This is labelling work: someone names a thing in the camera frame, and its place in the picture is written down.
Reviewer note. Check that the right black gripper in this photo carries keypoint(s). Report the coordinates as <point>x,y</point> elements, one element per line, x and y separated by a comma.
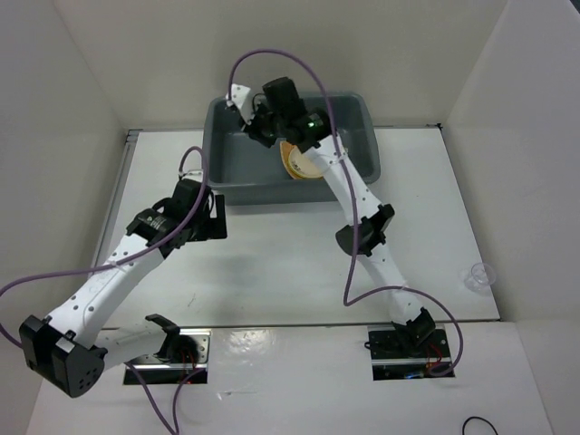
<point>253,130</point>

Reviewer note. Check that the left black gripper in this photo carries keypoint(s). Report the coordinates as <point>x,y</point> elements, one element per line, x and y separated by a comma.
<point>214,227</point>

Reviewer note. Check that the cream plate with black pattern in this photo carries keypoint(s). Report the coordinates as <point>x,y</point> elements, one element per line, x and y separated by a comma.
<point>301,166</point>

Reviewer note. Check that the orange woven fan basket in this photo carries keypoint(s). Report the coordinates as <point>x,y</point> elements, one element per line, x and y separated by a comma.
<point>284,147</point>

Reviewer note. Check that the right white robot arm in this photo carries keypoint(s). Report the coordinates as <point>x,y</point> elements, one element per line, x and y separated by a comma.
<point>282,114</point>

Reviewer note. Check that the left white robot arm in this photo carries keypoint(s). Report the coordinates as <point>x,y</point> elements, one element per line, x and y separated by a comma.
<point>69,347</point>

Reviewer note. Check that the grey plastic bin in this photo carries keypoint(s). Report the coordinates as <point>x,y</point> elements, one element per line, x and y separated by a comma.
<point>247,173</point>

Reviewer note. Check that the clear plastic cup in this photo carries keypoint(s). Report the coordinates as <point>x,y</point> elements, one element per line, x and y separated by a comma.
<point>479,278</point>

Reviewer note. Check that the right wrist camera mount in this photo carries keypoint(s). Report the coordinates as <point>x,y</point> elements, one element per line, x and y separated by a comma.
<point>239,99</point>

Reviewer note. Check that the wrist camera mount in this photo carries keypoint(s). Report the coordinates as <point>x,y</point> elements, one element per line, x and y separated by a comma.
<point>194,174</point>
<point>239,99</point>

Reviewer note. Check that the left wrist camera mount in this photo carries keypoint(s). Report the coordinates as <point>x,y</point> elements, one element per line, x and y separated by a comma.
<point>194,174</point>

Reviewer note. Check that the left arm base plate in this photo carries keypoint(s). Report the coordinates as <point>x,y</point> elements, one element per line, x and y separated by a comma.
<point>188,361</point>

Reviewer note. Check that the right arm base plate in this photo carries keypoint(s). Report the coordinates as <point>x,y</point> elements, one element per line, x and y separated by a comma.
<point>392,361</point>

